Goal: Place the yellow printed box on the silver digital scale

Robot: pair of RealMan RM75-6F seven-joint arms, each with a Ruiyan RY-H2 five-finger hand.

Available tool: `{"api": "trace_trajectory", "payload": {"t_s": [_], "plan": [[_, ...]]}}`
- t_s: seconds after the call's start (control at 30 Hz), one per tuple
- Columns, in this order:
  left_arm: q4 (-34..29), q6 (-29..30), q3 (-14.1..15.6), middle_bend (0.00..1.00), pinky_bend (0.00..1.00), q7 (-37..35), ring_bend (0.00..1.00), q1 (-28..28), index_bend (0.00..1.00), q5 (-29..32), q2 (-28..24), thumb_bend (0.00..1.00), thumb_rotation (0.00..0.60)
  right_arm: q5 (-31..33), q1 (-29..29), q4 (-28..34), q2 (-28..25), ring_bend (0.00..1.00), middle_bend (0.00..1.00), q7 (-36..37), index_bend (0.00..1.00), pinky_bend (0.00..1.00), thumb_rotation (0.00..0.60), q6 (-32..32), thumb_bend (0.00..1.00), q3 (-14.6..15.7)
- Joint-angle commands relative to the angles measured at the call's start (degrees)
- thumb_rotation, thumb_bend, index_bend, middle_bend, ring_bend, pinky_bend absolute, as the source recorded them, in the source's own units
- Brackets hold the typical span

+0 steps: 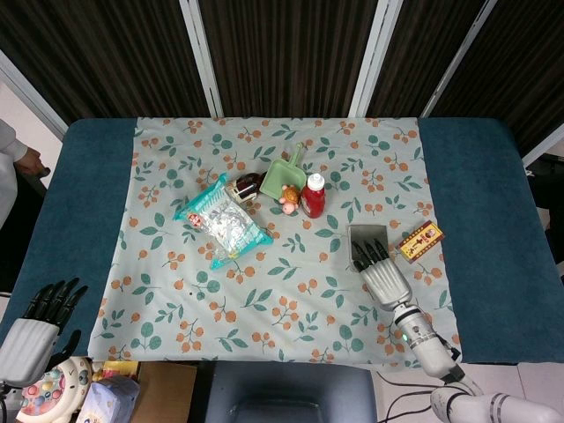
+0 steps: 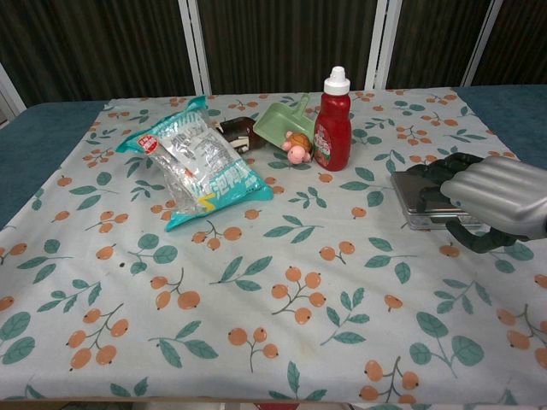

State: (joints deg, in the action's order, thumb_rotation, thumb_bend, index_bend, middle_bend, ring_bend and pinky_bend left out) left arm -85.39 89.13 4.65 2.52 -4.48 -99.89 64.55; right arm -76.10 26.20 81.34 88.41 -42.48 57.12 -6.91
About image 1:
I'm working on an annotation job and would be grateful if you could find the small yellow red box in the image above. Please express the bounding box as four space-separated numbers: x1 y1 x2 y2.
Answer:
398 219 447 264

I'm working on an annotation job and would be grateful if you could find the dark slatted screen panel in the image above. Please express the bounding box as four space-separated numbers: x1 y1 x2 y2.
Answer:
352 0 499 119
200 0 382 119
431 0 564 167
0 0 221 129

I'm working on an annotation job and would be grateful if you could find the floral orange green tablecloth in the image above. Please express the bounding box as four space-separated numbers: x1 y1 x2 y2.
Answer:
86 115 463 368

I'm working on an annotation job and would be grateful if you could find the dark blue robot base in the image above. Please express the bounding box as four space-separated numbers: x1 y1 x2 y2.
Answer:
197 361 378 423

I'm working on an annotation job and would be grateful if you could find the person in white shirt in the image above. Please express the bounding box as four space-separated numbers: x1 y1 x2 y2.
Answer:
0 118 49 230

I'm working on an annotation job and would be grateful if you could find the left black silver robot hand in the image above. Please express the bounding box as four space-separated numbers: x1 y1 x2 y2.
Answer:
0 276 90 387

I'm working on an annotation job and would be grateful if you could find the pale purple soft package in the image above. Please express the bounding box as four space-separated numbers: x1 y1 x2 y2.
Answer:
78 374 141 423

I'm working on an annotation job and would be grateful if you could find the green plastic dustpan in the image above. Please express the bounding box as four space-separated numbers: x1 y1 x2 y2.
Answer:
258 142 307 200

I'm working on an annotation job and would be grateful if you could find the red ketchup bottle white cap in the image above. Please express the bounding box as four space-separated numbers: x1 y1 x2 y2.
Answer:
301 173 328 220

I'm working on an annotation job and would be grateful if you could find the black cable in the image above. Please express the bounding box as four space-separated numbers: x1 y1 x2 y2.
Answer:
376 371 438 423

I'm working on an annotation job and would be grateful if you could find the brown packaged snack cake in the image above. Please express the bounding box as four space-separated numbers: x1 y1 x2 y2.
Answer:
226 172 268 204

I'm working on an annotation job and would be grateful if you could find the brown cardboard box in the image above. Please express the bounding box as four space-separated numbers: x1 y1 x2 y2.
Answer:
131 360 198 423

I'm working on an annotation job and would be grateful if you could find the teal silver snack bag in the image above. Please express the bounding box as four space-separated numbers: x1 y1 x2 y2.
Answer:
171 172 275 271

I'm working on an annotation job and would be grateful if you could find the yellow printed package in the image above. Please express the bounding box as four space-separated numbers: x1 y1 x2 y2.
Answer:
90 360 138 384

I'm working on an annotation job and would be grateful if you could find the silver digital kitchen scale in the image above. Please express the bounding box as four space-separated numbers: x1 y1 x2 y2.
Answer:
347 224 390 272

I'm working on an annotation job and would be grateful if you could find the teal table cover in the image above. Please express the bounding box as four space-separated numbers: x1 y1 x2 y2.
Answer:
9 116 564 367

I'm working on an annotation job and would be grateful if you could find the pink turtle toy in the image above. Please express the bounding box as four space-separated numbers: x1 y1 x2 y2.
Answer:
278 183 302 216

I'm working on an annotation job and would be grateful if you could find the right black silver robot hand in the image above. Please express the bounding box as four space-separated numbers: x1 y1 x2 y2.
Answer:
351 239 416 313

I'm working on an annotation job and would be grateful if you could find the white round baby toy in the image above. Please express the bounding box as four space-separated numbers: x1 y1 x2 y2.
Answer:
15 355 94 423

